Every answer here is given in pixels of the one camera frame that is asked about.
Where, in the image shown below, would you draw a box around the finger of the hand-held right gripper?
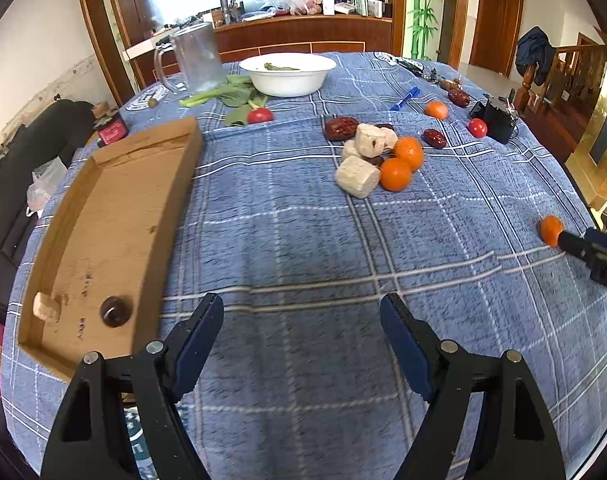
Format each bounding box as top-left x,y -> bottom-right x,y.
557,227 -> 607,263

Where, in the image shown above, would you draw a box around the cardboard tray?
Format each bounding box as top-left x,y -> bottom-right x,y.
17,116 -> 205,386

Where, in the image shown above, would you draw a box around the wooden stair railing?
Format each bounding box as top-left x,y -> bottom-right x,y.
513,32 -> 607,161

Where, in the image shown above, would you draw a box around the blue pen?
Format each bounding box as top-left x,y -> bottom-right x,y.
391,86 -> 421,112

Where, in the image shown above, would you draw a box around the white flat box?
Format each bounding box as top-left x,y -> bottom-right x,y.
124,35 -> 175,59

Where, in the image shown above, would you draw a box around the gold framed panel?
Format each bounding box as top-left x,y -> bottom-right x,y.
566,35 -> 607,201

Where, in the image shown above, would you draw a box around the green bok choy leaves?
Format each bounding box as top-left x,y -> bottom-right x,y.
179,74 -> 269,128

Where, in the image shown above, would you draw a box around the black box device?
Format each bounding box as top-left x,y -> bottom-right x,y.
469,95 -> 519,145

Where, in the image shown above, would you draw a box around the black sofa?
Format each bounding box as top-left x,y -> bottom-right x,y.
0,100 -> 96,461

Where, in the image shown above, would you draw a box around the white bowl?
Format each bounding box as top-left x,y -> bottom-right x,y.
238,53 -> 337,98

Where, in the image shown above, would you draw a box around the bunch of keys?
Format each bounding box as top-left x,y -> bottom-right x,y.
378,52 -> 434,78

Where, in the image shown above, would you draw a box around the dark jar with pink label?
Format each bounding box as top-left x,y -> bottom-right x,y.
94,110 -> 129,148

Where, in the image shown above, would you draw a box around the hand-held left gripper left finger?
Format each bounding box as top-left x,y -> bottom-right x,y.
40,292 -> 225,480

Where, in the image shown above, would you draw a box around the bamboo wall decoration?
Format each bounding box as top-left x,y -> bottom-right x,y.
406,0 -> 444,61

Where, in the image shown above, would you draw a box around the blue plaid blanket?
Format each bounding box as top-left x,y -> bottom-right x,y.
0,50 -> 607,480

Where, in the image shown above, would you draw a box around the clear glass pitcher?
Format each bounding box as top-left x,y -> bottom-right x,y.
153,22 -> 228,95

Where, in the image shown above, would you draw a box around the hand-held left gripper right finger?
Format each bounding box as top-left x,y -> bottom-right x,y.
380,292 -> 567,480

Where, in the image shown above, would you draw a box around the clear plastic bag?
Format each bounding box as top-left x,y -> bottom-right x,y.
26,156 -> 69,218

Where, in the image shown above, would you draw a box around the wooden door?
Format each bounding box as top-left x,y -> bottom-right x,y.
469,0 -> 525,78

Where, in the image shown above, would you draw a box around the wooden counter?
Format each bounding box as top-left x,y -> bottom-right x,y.
123,12 -> 394,91

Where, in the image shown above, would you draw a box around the patterned round plate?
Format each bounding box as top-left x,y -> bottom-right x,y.
126,85 -> 169,111

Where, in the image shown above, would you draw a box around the dark blue jacket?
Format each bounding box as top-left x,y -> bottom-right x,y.
514,26 -> 555,87

